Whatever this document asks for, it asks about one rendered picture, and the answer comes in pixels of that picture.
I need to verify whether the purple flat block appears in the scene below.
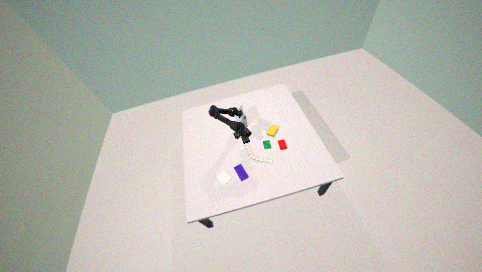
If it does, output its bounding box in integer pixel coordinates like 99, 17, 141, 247
234, 164, 249, 182

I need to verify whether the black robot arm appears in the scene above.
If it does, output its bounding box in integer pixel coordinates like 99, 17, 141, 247
208, 105, 252, 139

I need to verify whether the yellow flat block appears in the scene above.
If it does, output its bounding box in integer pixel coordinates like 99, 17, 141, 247
267, 124, 279, 137

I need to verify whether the green flat block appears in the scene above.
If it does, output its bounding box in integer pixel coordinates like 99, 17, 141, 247
263, 140, 271, 149

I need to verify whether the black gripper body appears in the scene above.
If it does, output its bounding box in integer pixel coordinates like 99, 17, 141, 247
241, 133, 250, 144

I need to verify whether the red rectangular block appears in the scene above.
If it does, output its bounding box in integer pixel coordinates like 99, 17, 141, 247
278, 140, 287, 150

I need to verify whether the white flat square tile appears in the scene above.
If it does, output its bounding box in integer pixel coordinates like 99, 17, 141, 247
216, 171, 232, 186

